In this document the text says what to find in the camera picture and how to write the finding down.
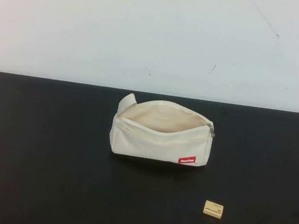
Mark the small beige eraser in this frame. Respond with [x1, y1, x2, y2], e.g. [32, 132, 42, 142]
[202, 200, 225, 219]

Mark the white canvas pencil case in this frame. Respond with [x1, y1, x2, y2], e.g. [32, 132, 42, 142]
[106, 91, 220, 170]

